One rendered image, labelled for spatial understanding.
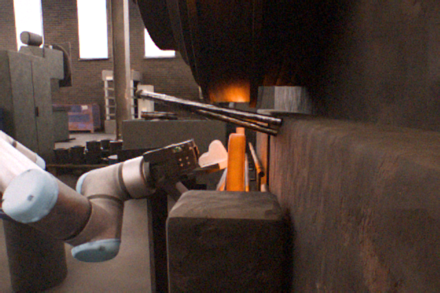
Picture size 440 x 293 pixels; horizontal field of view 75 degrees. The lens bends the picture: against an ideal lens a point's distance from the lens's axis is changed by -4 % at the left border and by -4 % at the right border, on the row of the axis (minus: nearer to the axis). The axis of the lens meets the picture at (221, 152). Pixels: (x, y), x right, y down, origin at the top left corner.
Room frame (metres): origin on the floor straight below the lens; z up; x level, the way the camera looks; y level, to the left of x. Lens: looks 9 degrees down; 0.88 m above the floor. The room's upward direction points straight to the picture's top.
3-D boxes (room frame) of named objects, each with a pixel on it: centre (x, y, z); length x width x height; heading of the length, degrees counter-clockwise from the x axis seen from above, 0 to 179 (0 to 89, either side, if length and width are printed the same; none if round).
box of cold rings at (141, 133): (3.29, 0.47, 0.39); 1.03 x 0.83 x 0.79; 90
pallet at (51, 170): (4.03, 1.67, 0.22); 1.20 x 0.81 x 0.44; 91
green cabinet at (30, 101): (3.59, 2.50, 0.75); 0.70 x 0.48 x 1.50; 176
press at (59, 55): (7.44, 4.42, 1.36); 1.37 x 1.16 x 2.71; 76
